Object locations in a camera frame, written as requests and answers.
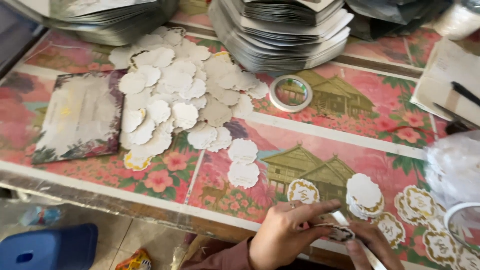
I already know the gold rimmed scalloped label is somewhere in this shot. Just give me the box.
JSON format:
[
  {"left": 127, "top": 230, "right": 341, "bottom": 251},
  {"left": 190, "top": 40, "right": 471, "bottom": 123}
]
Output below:
[{"left": 287, "top": 178, "right": 320, "bottom": 205}]

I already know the clear plastic bag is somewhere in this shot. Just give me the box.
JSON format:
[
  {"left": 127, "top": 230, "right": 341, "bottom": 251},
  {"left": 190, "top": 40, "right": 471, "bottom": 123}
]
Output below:
[{"left": 423, "top": 130, "right": 480, "bottom": 211}]

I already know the person's right hand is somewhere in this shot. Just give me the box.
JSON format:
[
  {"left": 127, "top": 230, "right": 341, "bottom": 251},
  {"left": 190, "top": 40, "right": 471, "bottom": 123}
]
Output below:
[{"left": 344, "top": 221, "right": 406, "bottom": 270}]

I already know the floral bordered invitation card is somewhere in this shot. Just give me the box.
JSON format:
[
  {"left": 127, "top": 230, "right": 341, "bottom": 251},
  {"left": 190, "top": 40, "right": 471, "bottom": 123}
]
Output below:
[{"left": 31, "top": 70, "right": 127, "bottom": 165}]

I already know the small stack of scalloped labels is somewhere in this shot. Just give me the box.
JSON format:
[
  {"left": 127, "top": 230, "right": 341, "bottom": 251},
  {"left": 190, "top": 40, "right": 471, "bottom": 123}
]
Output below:
[{"left": 345, "top": 173, "right": 385, "bottom": 221}]

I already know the beige cardboard box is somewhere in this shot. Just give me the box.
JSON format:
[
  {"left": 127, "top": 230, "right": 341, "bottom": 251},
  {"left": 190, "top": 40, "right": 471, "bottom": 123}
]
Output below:
[{"left": 410, "top": 37, "right": 480, "bottom": 129}]

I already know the white tape strip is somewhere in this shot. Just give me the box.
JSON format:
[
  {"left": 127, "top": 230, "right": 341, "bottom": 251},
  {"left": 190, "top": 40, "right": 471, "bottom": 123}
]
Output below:
[{"left": 331, "top": 210, "right": 388, "bottom": 270}]

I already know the scattered group of gold labels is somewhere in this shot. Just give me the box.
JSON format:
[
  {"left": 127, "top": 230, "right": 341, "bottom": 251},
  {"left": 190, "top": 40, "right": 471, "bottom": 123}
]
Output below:
[{"left": 371, "top": 184, "right": 480, "bottom": 270}]

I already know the white plastic bag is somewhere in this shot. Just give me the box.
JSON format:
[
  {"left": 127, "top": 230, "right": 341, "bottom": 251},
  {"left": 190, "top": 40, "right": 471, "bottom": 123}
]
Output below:
[{"left": 431, "top": 0, "right": 480, "bottom": 41}]

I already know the pink floral table cover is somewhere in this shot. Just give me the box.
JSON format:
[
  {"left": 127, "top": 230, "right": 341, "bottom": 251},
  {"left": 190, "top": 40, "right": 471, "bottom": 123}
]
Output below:
[{"left": 0, "top": 10, "right": 480, "bottom": 270}]

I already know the blue plastic wrapper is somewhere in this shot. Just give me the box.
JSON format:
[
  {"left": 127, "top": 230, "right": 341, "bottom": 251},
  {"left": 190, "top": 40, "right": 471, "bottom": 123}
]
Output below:
[{"left": 18, "top": 205, "right": 63, "bottom": 228}]

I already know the black pen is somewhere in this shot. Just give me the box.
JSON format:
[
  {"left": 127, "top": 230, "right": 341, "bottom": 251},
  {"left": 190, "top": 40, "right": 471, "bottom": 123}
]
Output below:
[{"left": 451, "top": 80, "right": 480, "bottom": 108}]

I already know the white scalloped paper disc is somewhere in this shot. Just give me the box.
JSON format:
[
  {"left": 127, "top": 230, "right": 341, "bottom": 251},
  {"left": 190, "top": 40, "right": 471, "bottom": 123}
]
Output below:
[
  {"left": 227, "top": 161, "right": 260, "bottom": 190},
  {"left": 227, "top": 138, "right": 259, "bottom": 165}
]

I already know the stack of silver cards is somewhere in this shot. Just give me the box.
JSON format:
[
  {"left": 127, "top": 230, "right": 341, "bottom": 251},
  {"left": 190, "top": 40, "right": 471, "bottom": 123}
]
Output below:
[{"left": 3, "top": 0, "right": 181, "bottom": 47}]

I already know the orange snack packet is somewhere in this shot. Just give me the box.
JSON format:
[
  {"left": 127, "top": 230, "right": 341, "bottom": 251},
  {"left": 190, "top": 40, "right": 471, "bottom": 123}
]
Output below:
[{"left": 115, "top": 248, "right": 153, "bottom": 270}]

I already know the large white tape roll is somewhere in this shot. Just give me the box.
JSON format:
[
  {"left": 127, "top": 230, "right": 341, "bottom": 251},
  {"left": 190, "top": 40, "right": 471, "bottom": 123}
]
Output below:
[{"left": 443, "top": 202, "right": 480, "bottom": 253}]

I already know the dark printed scalloped label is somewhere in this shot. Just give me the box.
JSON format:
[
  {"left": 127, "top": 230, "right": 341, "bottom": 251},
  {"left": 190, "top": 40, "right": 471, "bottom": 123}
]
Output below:
[{"left": 314, "top": 223, "right": 356, "bottom": 243}]

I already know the dark plastic bag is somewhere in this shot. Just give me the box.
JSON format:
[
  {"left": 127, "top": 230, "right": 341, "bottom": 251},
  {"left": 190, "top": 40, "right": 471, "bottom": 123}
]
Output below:
[{"left": 344, "top": 0, "right": 452, "bottom": 42}]

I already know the white double sided tape roll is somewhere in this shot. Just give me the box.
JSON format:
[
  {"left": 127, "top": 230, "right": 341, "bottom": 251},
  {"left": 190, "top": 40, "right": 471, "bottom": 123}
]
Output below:
[{"left": 268, "top": 74, "right": 313, "bottom": 113}]

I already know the person's left hand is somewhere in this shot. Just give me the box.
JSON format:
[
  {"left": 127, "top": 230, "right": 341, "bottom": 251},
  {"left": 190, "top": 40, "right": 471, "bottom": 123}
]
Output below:
[{"left": 249, "top": 199, "right": 342, "bottom": 270}]

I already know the tall stack of white cards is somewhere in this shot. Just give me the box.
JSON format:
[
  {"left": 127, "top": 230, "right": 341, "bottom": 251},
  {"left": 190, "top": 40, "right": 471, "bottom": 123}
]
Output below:
[{"left": 207, "top": 0, "right": 355, "bottom": 74}]

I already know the pile of white scalloped discs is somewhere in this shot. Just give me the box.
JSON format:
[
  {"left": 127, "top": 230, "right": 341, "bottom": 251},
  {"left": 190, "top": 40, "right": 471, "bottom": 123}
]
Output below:
[{"left": 108, "top": 26, "right": 270, "bottom": 172}]

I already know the blue plastic stool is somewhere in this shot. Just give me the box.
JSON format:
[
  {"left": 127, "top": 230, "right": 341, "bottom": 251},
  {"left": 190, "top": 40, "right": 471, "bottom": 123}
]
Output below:
[{"left": 0, "top": 223, "right": 99, "bottom": 270}]

